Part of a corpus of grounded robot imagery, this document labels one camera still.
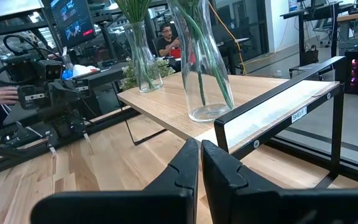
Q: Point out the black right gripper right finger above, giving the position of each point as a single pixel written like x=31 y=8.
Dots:
x=275 y=207

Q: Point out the white shelf label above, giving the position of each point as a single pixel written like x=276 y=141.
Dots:
x=299 y=114

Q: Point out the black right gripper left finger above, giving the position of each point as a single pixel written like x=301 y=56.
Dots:
x=120 y=207

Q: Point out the wooden shelf with black frame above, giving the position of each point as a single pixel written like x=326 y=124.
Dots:
x=166 y=102

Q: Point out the artificial tulip with green leaves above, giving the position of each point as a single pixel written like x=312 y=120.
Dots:
x=222 y=90

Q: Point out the computer monitor with lit screen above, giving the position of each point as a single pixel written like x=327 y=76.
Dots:
x=73 y=21

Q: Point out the clear glass vase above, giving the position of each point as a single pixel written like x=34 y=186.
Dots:
x=149 y=84
x=207 y=112

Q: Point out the grey desk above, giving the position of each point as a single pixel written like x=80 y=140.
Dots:
x=101 y=77

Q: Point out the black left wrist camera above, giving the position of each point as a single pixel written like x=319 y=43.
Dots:
x=50 y=70

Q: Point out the seated person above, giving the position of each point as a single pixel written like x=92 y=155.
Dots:
x=166 y=42

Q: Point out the white paper on desk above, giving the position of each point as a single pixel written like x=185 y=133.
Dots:
x=82 y=70

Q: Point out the red box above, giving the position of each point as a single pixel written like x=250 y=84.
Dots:
x=176 y=53

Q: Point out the person's hand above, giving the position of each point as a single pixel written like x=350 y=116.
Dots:
x=2 y=98

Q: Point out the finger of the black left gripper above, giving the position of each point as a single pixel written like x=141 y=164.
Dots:
x=72 y=93
x=56 y=93

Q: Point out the potted green plant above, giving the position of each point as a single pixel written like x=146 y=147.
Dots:
x=127 y=77

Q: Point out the clear plastic bottle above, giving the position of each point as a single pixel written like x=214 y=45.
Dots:
x=67 y=70

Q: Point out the black standing desk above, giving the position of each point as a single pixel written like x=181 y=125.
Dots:
x=312 y=12

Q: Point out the black bag on floor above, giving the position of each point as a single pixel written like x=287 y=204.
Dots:
x=309 y=56

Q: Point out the wooden background table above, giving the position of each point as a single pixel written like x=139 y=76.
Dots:
x=357 y=17

